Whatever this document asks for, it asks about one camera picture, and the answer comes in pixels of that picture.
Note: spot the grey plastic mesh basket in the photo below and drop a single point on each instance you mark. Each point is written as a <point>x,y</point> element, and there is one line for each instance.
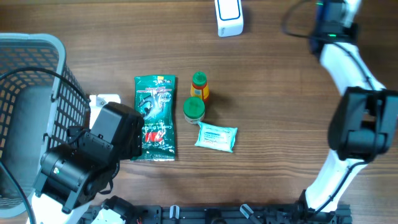
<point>38,104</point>

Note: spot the teal wet wipes pack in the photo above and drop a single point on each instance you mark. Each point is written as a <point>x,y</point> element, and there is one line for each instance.
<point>216,137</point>

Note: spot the white barcode scanner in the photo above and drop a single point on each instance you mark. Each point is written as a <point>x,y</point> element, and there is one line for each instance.
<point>229,17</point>

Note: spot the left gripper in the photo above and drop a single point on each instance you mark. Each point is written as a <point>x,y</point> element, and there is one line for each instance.
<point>134,146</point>

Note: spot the green lid spice jar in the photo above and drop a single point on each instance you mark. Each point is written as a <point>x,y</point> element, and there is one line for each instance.
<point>194,110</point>

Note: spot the red sauce bottle green cap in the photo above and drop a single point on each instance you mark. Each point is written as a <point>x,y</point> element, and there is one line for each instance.
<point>199,87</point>

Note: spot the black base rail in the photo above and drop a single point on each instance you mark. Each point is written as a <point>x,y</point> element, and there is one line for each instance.
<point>117,210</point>

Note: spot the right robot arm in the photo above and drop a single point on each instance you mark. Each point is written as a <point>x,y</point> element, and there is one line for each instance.
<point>364,123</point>

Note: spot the green glove package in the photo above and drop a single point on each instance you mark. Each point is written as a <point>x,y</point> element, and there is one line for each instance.
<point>154,100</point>

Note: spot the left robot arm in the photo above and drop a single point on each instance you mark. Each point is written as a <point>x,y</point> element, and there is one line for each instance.
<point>73,173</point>

